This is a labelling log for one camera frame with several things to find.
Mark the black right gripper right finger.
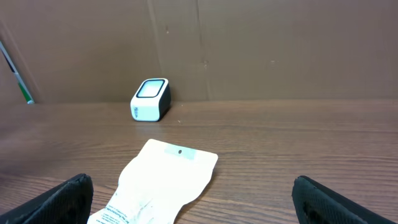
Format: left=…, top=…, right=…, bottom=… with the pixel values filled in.
left=292, top=175, right=394, bottom=224

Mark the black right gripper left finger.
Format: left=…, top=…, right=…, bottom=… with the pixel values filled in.
left=1, top=174, right=94, bottom=224

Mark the beige resealable pouch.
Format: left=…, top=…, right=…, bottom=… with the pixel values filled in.
left=88, top=139, right=218, bottom=224

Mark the white barcode scanner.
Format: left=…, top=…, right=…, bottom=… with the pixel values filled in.
left=130, top=78, right=171, bottom=122

